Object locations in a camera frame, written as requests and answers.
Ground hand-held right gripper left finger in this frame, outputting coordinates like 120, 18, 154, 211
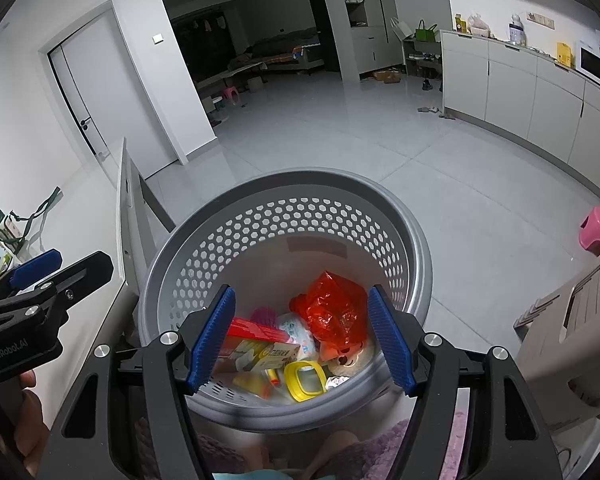
40, 284, 237, 480

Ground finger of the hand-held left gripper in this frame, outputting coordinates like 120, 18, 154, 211
0, 251, 115, 328
0, 248, 63, 306

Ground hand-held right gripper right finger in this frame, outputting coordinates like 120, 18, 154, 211
367, 284, 563, 480

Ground red toothpaste box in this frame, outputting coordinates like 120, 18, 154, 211
215, 317, 303, 373

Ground beige sloth plush toy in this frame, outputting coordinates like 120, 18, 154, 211
325, 337, 378, 378

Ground pink foam mesh sleeve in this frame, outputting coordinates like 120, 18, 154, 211
250, 307, 281, 328

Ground red plastic bag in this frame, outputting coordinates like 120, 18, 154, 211
290, 271, 370, 356

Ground blue face mask packet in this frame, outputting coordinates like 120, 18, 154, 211
277, 312, 318, 361

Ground yellow plastic ring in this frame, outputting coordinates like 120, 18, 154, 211
284, 360, 328, 403

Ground grey perforated plastic basket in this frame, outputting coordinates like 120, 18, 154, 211
137, 169, 433, 433

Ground person's left hand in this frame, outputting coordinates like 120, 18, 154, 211
11, 370, 50, 457

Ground fuzzy purple pants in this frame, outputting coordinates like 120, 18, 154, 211
135, 407, 473, 480

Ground light blue cloth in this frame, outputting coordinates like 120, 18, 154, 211
212, 469, 301, 480

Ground beige plastic stool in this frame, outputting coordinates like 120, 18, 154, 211
512, 255, 600, 431

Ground white door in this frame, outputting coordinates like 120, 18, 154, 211
37, 0, 216, 166

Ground large pink stool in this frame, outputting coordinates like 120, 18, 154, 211
578, 206, 600, 256

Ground white low table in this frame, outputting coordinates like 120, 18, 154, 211
197, 62, 266, 91

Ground shoe rack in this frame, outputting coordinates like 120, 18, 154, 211
402, 35, 443, 78

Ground white sideboard cabinet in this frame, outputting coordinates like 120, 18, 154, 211
439, 29, 600, 196

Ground dark sofa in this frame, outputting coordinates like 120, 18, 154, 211
227, 30, 326, 73

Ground green handbag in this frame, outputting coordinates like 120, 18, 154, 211
414, 19, 440, 43

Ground white paper bag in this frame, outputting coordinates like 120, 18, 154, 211
390, 16, 415, 41

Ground tall white shelf cabinet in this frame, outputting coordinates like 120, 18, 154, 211
332, 0, 406, 76

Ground pale pink bag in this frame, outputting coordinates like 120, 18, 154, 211
467, 11, 491, 37

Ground white microwave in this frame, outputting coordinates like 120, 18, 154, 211
575, 42, 600, 88

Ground green bottle strap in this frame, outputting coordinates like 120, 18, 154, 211
15, 186, 62, 233

